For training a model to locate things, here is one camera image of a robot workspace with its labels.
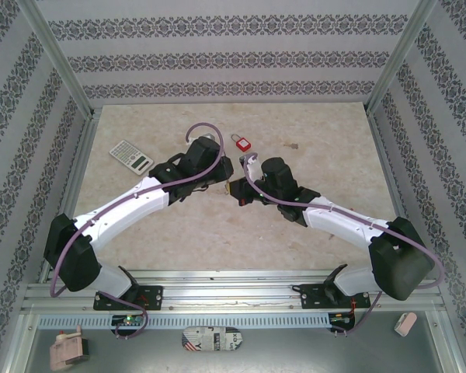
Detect plain red padlock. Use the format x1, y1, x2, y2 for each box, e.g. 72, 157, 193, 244
231, 133, 252, 153

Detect white calculator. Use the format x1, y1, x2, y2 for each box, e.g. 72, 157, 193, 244
108, 139, 155, 176

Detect newspaper print oval case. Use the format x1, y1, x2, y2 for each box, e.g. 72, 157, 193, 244
181, 326, 243, 354

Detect small pink case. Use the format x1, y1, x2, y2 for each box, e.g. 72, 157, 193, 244
392, 312, 418, 338

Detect pink toy machine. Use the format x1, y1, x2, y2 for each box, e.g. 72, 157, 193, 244
48, 325, 91, 372

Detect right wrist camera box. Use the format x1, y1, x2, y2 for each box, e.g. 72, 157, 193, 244
238, 152, 264, 183

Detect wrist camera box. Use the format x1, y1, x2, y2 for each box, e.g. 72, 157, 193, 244
238, 152, 264, 183
189, 131, 215, 147

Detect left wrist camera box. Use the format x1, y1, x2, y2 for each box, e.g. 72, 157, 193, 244
189, 131, 215, 147

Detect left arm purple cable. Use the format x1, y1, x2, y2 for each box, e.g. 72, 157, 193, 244
48, 122, 224, 340

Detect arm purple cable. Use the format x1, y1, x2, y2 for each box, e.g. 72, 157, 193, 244
242, 153, 447, 338
48, 122, 224, 340

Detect aluminium mounting rail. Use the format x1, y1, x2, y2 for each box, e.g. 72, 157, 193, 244
21, 270, 447, 312

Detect aluminium side rail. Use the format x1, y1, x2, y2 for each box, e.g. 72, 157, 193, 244
367, 110, 426, 280
38, 110, 98, 284

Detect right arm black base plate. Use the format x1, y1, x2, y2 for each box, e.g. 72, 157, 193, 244
297, 282, 372, 311

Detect grey slotted cable duct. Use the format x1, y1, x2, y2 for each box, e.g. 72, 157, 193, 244
37, 312, 332, 329

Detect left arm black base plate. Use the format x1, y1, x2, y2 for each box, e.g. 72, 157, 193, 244
92, 285, 164, 312

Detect aluminium frame post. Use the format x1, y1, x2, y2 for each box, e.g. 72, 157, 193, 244
15, 0, 96, 120
366, 0, 440, 116

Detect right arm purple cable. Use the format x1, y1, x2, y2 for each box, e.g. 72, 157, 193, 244
242, 153, 447, 338

